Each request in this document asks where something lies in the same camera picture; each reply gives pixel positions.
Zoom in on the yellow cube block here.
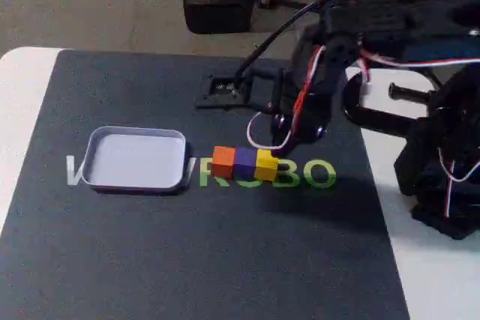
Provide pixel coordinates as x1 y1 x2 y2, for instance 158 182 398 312
254 148 281 182

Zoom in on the purple cube block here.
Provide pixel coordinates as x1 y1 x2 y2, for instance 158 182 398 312
232 147 260 180

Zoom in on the orange cube block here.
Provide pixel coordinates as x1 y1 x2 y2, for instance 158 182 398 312
211 146 236 178

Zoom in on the pale lavender tray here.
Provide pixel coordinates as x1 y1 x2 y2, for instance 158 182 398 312
81 125 188 196

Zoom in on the black table clamp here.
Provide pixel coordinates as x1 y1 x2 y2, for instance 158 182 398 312
341 72 440 137

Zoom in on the black mat with logo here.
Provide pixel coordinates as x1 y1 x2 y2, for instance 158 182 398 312
0 49 412 320

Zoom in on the white looped gripper wire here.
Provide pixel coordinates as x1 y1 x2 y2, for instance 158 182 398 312
246 112 293 148

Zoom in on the black camera cable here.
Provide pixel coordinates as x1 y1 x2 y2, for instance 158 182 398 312
235 0 323 81

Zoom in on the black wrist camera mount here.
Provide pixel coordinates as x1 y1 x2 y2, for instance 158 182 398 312
196 67 286 115

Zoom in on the red white servo cable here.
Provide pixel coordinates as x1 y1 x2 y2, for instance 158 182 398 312
355 48 480 220

